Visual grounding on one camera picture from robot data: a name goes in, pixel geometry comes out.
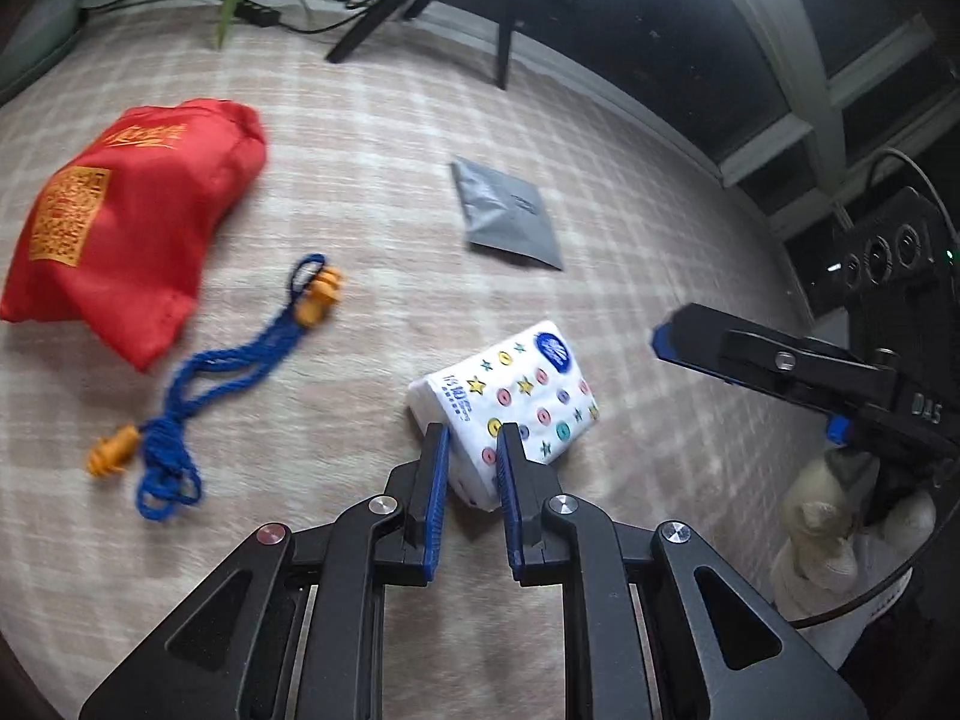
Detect person's right forearm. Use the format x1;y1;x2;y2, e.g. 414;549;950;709
772;566;914;629

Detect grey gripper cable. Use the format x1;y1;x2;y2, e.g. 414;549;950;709
831;148;960;233

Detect patterned tissue pack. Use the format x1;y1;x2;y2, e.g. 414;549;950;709
409;320;601;512

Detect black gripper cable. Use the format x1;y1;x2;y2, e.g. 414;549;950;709
787;562;920;629

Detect white window frame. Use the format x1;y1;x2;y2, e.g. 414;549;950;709
420;0;960;241

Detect grey foil sachet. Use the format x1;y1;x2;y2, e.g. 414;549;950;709
450;156;565;271

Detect large potted plant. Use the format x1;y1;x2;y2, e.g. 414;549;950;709
0;0;87;102

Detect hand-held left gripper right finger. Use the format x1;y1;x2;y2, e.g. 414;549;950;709
495;422;871;720

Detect person's right hand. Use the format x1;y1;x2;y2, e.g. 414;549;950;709
772;454;938;586

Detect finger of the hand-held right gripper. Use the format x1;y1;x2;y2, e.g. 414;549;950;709
651;303;901;428

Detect black tripod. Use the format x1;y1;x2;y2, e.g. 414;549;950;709
325;0;541;91

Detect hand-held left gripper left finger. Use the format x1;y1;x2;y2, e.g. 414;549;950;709
79;422;452;720

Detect red cloth bag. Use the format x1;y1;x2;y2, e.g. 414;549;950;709
0;96;269;372

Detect blue corded orange earplugs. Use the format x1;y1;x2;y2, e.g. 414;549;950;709
86;255;347;524

